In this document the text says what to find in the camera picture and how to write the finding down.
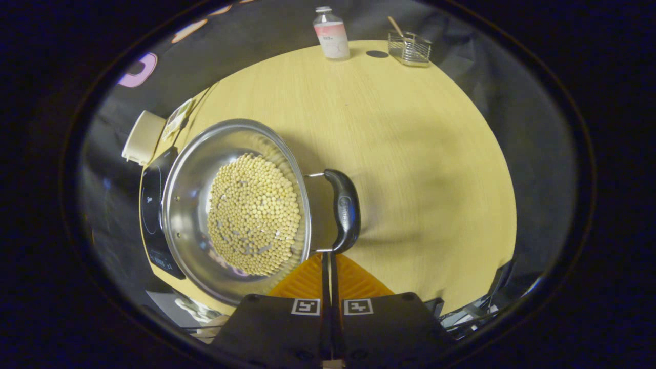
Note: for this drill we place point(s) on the clear bottle pink label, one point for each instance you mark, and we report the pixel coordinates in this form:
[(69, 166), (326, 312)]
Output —
[(332, 38)]

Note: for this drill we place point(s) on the wooden stick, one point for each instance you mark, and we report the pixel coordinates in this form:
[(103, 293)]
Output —
[(395, 24)]

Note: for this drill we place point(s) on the black round disc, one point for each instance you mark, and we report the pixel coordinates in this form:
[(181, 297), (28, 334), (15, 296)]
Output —
[(377, 54)]

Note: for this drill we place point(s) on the black induction cooktop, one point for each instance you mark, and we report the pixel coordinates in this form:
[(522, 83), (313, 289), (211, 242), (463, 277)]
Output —
[(151, 215)]

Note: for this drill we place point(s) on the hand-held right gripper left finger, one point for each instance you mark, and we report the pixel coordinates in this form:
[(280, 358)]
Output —
[(271, 333)]

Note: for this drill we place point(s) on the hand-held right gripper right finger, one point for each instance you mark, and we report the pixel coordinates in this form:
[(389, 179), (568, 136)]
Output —
[(389, 333)]

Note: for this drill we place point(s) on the pile of soybeans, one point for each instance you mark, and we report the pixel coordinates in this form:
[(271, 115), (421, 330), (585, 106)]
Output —
[(253, 215)]

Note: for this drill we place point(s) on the dark metal frame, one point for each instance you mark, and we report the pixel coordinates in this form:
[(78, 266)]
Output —
[(482, 307)]

